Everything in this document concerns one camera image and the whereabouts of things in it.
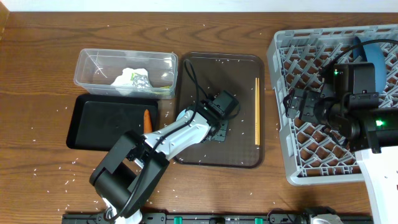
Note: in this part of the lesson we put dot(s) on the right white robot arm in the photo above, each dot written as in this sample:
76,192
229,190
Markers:
371,133

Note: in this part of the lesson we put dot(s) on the brown serving tray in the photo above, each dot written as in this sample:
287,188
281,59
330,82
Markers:
235,74

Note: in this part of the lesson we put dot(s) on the wooden chopstick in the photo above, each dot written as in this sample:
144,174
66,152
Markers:
256,113
259,114

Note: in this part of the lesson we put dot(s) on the clear plastic bin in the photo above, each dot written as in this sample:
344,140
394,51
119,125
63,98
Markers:
96,70

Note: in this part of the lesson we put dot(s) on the black plastic tray bin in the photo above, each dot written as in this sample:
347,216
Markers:
98,121

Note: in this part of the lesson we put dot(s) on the white napkin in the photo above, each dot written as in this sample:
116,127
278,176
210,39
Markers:
123,83

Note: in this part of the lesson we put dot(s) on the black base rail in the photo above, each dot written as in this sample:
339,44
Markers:
275,216

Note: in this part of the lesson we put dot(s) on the orange carrot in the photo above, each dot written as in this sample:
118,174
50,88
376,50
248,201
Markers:
147,122

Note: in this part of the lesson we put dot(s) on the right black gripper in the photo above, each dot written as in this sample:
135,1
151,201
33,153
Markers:
304,106

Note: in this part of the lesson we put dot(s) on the light blue rice bowl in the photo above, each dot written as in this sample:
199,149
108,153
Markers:
182,115

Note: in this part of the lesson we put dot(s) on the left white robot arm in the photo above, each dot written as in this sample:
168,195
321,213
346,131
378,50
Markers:
129,173

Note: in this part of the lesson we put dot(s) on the grey dishwasher rack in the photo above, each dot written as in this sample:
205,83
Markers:
313,155

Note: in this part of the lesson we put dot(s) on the dark blue plate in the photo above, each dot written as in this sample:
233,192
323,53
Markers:
372,53

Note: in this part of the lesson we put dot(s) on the foil snack wrapper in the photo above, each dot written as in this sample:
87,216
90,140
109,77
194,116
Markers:
140,81

